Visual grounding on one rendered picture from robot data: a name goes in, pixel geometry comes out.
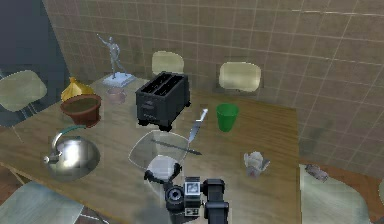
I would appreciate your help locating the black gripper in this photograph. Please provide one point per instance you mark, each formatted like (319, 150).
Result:
(174, 197)

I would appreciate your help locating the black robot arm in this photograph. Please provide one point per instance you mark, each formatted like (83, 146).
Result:
(216, 200)

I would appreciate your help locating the clear glass bowl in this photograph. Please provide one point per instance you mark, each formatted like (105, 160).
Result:
(146, 151)

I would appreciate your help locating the brown clay bowl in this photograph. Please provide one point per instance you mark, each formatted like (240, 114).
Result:
(81, 110)

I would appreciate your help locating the dark grey thin utensil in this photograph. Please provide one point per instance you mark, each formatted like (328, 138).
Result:
(195, 151)

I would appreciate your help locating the wooden table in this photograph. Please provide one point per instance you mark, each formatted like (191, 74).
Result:
(110, 186)

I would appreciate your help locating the black toaster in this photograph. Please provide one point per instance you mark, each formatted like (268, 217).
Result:
(166, 100)

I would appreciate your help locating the green cup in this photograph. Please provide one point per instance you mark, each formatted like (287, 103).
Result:
(227, 116)

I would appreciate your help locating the white crumpled object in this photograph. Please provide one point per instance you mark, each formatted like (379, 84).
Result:
(255, 163)

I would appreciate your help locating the silver kettle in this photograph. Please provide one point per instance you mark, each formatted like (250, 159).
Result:
(71, 156)

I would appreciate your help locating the pale chair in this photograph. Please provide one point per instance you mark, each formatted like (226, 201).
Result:
(330, 203)
(167, 62)
(20, 90)
(240, 76)
(36, 206)

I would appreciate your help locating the yellow cone shaped object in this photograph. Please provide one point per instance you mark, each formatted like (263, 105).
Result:
(75, 89)

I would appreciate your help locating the grey figure statue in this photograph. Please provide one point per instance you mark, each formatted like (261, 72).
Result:
(115, 55)

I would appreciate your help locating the grey crumpled object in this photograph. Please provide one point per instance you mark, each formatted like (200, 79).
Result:
(316, 172)

